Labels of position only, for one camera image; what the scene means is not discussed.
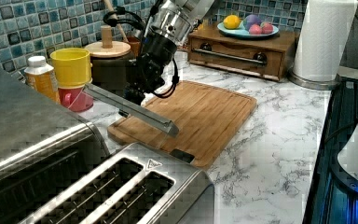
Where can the purple toy fruit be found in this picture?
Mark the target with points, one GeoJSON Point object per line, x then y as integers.
{"type": "Point", "coordinates": [251, 20]}

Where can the white-capped supplement bottle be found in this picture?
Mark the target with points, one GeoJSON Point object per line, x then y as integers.
{"type": "Point", "coordinates": [40, 76]}

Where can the toy strawberry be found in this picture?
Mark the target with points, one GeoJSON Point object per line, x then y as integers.
{"type": "Point", "coordinates": [266, 28]}

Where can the brown ceramic utensil cup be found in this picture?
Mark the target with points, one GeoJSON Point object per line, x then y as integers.
{"type": "Point", "coordinates": [135, 45]}

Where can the dark jar with wooden lid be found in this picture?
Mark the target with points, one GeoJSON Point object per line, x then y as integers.
{"type": "Point", "coordinates": [108, 58]}

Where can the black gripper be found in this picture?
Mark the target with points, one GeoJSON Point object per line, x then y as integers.
{"type": "Point", "coordinates": [157, 52]}

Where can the pink plastic cup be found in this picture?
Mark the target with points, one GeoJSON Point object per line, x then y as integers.
{"type": "Point", "coordinates": [75, 99]}

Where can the bamboo cutting board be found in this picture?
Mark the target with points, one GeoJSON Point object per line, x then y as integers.
{"type": "Point", "coordinates": [207, 118]}

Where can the pink toy fruit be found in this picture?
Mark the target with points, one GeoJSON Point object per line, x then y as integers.
{"type": "Point", "coordinates": [255, 29]}

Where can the wooden drawer box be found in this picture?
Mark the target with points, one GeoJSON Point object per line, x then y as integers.
{"type": "Point", "coordinates": [265, 57]}

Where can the paper towel roll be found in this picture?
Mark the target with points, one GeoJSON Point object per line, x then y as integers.
{"type": "Point", "coordinates": [324, 34]}

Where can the yellow plastic cup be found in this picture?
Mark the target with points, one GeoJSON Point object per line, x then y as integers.
{"type": "Point", "coordinates": [72, 66]}

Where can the stainless two-slot toaster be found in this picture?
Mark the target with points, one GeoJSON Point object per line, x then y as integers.
{"type": "Point", "coordinates": [137, 185]}

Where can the light blue plate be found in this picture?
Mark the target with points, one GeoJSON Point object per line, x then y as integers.
{"type": "Point", "coordinates": [242, 33]}

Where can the stainless toaster oven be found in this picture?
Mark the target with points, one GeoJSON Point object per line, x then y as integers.
{"type": "Point", "coordinates": [44, 149]}

